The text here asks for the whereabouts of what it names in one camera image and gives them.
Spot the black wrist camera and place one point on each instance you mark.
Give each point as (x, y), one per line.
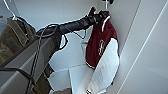
(92, 11)

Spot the white clothes hanger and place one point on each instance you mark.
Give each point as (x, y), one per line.
(10, 10)

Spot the maroon and white jacket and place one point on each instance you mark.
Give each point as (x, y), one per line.
(100, 46)

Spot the white wardrobe shelf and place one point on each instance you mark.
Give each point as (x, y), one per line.
(80, 78)

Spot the white wardrobe door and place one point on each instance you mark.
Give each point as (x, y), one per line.
(146, 50)

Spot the dark wardrobe rail hook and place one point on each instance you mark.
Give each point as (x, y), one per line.
(111, 1)

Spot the white wardrobe body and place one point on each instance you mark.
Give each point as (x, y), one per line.
(60, 10)

